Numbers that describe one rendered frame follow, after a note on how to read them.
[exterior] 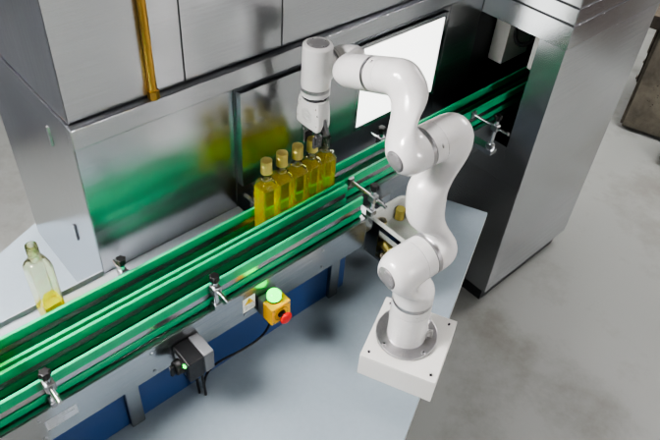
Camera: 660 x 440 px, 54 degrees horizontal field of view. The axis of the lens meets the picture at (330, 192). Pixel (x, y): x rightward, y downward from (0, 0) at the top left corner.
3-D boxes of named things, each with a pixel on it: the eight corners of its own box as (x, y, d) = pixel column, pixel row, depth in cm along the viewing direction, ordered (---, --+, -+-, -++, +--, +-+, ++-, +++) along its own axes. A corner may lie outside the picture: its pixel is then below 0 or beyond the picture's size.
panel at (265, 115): (427, 89, 254) (442, 8, 231) (432, 93, 252) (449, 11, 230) (237, 182, 206) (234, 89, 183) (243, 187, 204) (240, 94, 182)
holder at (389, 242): (386, 219, 242) (391, 188, 232) (442, 262, 227) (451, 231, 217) (353, 240, 233) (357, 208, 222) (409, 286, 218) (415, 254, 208)
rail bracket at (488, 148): (467, 146, 260) (479, 99, 245) (501, 168, 251) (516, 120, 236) (460, 151, 258) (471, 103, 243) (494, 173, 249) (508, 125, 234)
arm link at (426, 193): (390, 268, 182) (432, 242, 189) (419, 295, 175) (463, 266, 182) (399, 120, 149) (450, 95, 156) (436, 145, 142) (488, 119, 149)
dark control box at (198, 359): (199, 349, 185) (196, 331, 180) (215, 367, 181) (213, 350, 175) (174, 364, 181) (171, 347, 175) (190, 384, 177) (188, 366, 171)
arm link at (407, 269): (442, 301, 188) (455, 247, 172) (393, 334, 180) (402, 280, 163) (413, 274, 195) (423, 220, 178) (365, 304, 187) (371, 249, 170)
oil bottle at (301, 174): (296, 206, 213) (298, 155, 199) (306, 216, 210) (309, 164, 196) (282, 214, 210) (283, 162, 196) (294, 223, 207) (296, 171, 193)
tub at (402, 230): (400, 210, 234) (403, 192, 228) (447, 247, 222) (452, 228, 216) (364, 232, 224) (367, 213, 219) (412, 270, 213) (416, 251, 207)
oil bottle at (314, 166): (309, 199, 216) (312, 148, 202) (320, 208, 213) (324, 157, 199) (296, 206, 213) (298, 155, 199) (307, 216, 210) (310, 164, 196)
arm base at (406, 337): (440, 315, 207) (449, 279, 194) (432, 366, 194) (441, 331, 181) (381, 302, 210) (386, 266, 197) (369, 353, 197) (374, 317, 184)
